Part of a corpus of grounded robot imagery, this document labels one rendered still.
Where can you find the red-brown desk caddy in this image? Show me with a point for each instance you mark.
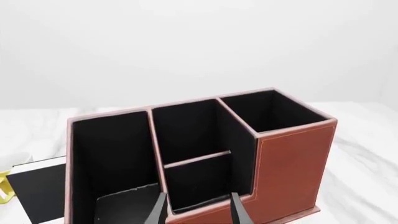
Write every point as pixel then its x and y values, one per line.
pixel 289 163

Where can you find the white and yellow mug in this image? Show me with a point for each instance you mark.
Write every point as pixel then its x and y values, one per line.
pixel 9 163

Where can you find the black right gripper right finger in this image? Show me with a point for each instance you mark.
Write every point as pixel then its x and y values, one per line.
pixel 239 211

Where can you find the black book with white pages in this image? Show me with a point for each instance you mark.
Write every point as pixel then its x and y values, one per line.
pixel 40 186

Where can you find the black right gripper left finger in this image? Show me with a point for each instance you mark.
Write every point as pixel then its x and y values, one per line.
pixel 159 211

